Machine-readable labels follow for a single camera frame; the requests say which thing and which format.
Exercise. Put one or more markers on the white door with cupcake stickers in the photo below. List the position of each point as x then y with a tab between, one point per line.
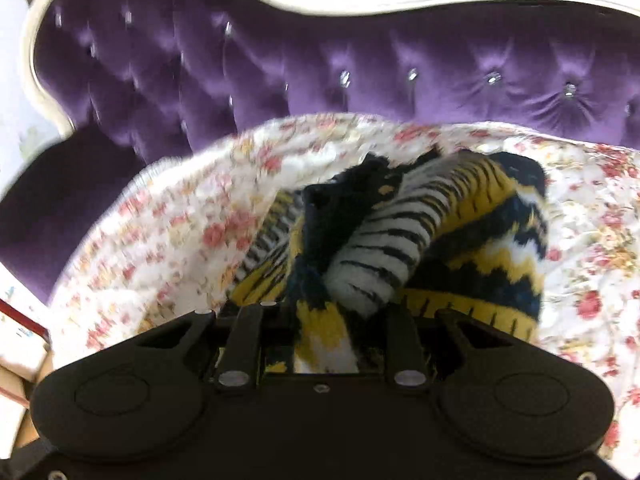
29	122

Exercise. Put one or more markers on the floral bed cover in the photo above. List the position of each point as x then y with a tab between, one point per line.
175	238

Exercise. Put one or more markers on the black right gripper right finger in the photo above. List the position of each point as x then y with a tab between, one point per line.
389	346

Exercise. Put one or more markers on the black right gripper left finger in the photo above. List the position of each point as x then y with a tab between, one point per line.
254	348

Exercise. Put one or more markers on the yellow navy patterned knit sweater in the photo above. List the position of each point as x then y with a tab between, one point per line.
464	231

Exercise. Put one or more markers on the purple tufted white-framed headboard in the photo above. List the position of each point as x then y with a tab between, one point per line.
130	82

